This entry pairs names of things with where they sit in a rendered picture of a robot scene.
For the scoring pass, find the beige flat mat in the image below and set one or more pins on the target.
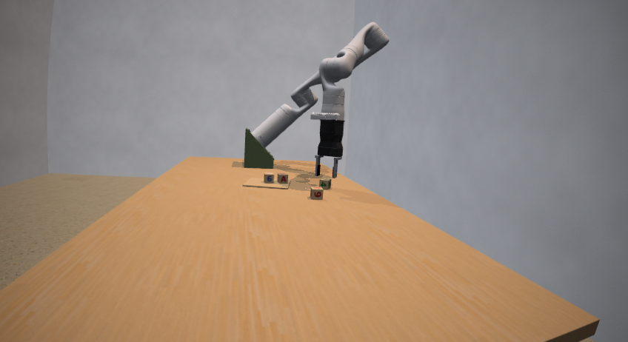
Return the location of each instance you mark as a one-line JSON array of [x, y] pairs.
[[259, 182]]

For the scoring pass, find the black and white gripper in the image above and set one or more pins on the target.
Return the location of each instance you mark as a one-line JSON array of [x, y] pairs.
[[331, 133]]

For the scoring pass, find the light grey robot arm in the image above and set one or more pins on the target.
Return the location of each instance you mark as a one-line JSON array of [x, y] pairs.
[[331, 70]]

